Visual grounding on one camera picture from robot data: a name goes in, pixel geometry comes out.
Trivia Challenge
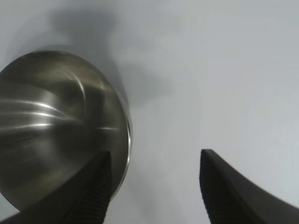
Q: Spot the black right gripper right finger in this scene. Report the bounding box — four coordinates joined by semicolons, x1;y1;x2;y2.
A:
199;149;299;224

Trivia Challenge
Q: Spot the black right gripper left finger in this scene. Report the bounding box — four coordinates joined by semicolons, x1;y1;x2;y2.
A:
0;150;113;224

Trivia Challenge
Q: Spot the stainless steel mixing bowl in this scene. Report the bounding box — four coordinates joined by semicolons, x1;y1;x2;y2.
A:
0;50;132;213

